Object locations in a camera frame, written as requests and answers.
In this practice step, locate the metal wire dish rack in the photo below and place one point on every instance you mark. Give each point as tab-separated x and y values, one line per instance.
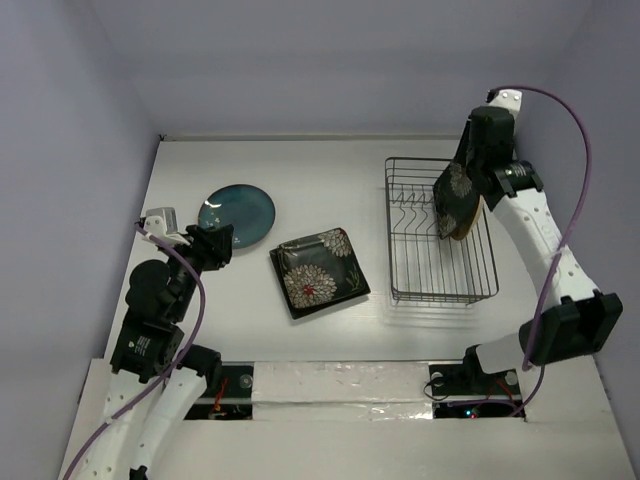
424	267

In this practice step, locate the square black floral plate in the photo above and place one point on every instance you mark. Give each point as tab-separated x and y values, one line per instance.
454	198
317	270

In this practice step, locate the round teal blue plate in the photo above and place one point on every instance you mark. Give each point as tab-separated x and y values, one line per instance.
249	209

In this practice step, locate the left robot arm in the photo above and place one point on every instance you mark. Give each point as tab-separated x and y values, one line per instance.
157	369

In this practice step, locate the round tan bird plate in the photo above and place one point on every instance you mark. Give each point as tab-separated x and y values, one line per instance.
465	226

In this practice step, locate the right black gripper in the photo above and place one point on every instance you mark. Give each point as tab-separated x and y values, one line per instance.
473	163

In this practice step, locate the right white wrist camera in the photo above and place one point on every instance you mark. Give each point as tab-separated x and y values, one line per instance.
509	99

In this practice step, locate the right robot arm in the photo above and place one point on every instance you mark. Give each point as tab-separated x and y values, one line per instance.
572	317

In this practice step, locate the square green glazed plate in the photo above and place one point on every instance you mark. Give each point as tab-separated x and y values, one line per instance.
330	302

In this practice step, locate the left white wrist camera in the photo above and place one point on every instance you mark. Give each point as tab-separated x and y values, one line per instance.
161	223

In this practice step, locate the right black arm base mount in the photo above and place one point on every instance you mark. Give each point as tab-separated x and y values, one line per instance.
456	394

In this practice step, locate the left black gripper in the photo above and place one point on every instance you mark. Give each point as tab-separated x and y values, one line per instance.
213	243

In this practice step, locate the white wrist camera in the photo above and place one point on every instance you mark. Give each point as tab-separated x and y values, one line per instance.
161	223
509	99

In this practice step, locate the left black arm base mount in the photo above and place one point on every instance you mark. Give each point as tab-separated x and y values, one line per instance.
231	399

